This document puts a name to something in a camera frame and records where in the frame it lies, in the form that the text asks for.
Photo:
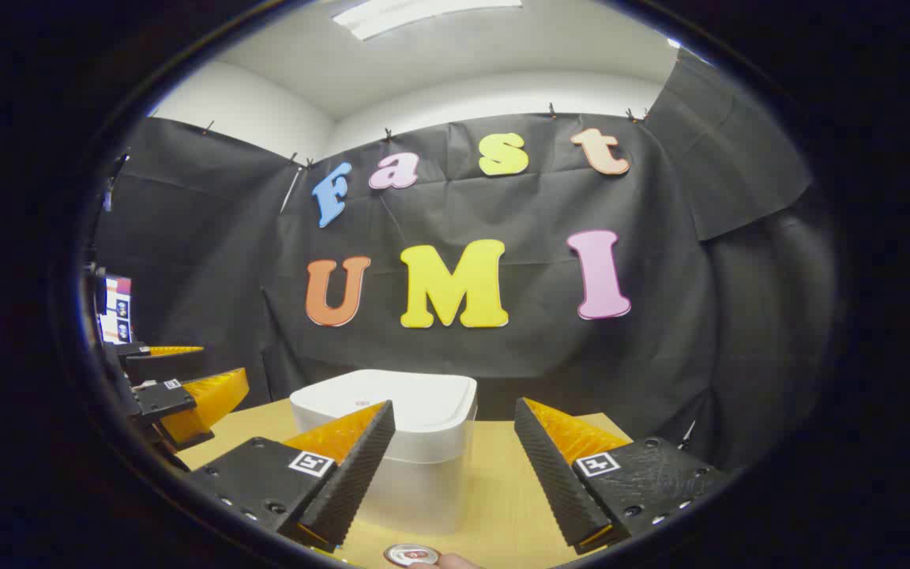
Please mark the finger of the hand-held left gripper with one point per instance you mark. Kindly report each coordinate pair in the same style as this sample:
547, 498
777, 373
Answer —
163, 365
159, 401

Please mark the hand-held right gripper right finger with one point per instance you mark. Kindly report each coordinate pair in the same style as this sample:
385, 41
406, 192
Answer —
550, 482

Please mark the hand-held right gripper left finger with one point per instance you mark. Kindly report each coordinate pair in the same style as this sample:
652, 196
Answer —
360, 474

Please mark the white desktop garbage bin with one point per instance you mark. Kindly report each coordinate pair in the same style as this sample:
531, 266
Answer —
423, 482

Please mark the red pop can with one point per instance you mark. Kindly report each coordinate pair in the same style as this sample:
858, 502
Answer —
407, 555

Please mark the white garbage bin lid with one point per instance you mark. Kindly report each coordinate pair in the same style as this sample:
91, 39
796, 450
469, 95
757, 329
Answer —
423, 395

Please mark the wooden desktop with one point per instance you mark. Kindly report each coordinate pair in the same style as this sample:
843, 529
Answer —
494, 494

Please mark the computer monitor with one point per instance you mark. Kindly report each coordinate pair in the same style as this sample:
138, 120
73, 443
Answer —
117, 308

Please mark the black backdrop cloth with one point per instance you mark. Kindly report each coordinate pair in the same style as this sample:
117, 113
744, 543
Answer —
502, 356

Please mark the long ceiling light panel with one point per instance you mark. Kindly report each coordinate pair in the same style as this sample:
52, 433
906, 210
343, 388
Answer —
423, 16

